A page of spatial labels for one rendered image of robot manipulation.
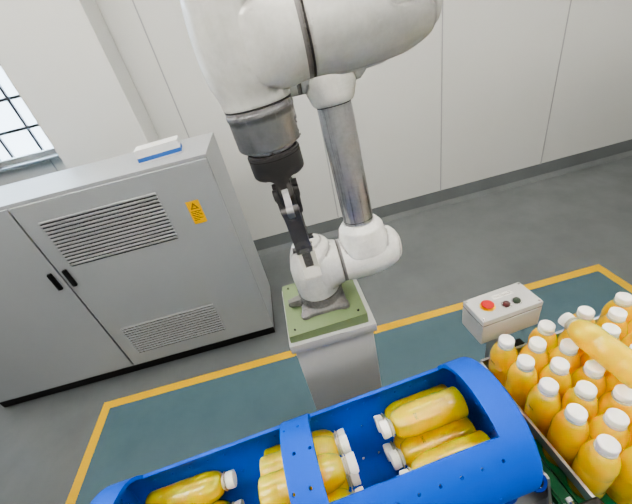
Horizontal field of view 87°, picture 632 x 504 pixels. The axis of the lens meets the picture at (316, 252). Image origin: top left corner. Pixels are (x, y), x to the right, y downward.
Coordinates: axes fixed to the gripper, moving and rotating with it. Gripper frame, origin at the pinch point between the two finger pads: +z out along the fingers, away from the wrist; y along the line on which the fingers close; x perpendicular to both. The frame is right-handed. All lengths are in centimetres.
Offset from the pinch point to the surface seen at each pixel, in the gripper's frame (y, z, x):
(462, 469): -21.5, 39.6, -16.3
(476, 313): 20, 50, -42
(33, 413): 121, 147, 233
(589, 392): -10, 50, -52
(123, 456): 71, 151, 149
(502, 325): 17, 54, -49
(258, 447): -2, 49, 26
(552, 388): -7, 50, -46
